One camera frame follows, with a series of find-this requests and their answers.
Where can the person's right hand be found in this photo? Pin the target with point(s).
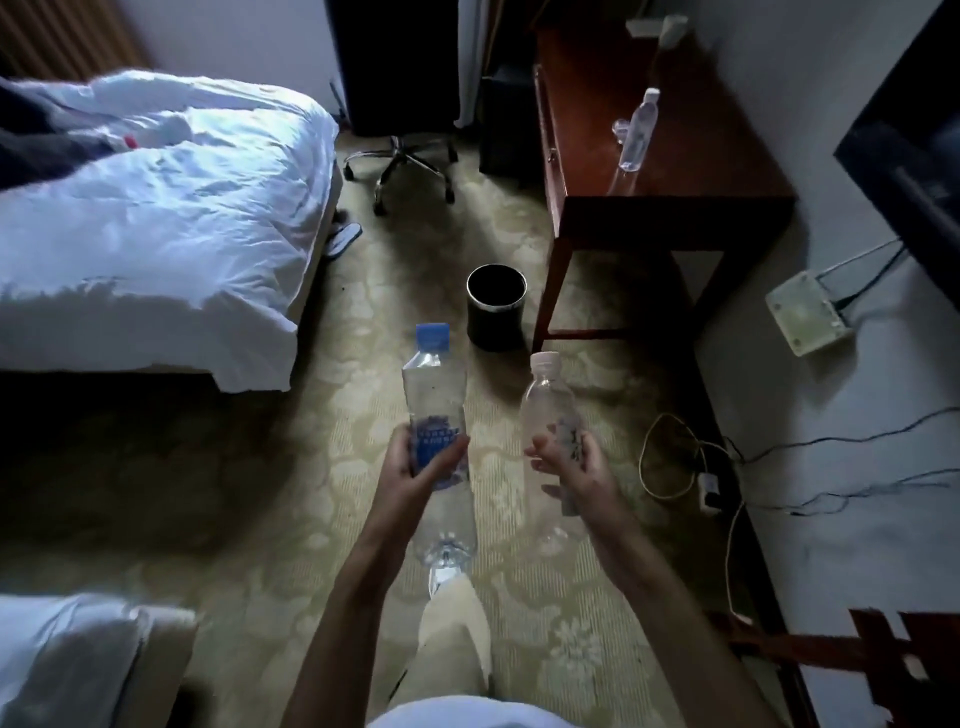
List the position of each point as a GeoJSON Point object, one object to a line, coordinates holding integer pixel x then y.
{"type": "Point", "coordinates": [592, 495]}

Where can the red-brown wooden desk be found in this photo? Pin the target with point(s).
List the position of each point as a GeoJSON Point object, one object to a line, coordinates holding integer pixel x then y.
{"type": "Point", "coordinates": [697, 150]}

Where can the person's beige trousers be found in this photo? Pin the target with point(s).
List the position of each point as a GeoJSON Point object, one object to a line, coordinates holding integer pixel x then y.
{"type": "Point", "coordinates": [450, 645]}

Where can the clear bottle blue cap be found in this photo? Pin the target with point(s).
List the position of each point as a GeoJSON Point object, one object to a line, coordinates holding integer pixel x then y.
{"type": "Point", "coordinates": [435, 397]}

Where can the plain clear white-cap bottle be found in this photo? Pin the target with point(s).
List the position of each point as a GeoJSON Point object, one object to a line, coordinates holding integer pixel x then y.
{"type": "Point", "coordinates": [639, 135]}

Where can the person's left hand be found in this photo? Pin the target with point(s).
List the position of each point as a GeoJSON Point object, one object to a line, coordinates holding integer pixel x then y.
{"type": "Point", "coordinates": [401, 502]}

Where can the black television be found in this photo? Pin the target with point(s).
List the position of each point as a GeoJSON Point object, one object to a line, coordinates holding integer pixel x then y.
{"type": "Point", "coordinates": [915, 150]}

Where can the person's right forearm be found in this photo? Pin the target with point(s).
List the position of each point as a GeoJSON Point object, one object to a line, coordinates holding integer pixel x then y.
{"type": "Point", "coordinates": [675, 637]}

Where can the wooden luggage rack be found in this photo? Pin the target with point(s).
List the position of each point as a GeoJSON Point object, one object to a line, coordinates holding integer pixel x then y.
{"type": "Point", "coordinates": [877, 652]}

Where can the black office chair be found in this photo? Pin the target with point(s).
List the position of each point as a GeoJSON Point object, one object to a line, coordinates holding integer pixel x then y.
{"type": "Point", "coordinates": [397, 67]}

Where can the person's white printed t-shirt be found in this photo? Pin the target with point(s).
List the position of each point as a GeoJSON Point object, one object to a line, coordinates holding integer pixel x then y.
{"type": "Point", "coordinates": [465, 716]}

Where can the person's left forearm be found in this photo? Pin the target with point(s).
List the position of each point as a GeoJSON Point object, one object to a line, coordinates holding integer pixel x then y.
{"type": "Point", "coordinates": [345, 637]}

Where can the white sneaker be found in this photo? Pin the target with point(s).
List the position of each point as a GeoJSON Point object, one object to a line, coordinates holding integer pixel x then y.
{"type": "Point", "coordinates": [442, 583]}

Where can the black box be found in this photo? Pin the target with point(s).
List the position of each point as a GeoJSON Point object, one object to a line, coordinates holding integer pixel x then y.
{"type": "Point", "coordinates": [510, 120]}

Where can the white curtain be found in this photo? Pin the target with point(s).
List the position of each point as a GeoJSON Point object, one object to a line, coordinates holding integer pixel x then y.
{"type": "Point", "coordinates": [471, 60]}

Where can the white router box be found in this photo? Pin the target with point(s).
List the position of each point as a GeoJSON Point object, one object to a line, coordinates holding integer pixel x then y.
{"type": "Point", "coordinates": [806, 315]}

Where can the white power strip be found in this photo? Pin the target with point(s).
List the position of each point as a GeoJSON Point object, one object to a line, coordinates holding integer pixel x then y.
{"type": "Point", "coordinates": [709, 491]}

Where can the brown striped curtain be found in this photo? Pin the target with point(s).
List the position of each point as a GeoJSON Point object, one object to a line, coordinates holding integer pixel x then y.
{"type": "Point", "coordinates": [60, 37]}

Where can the black trash bin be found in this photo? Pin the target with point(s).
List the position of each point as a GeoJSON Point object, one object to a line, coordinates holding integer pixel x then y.
{"type": "Point", "coordinates": [496, 315]}

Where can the dark clothing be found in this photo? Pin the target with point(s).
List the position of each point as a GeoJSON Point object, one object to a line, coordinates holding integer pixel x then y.
{"type": "Point", "coordinates": [37, 142]}

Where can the labelled clear white-cap bottle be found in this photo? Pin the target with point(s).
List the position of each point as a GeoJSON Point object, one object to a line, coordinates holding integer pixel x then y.
{"type": "Point", "coordinates": [547, 405]}

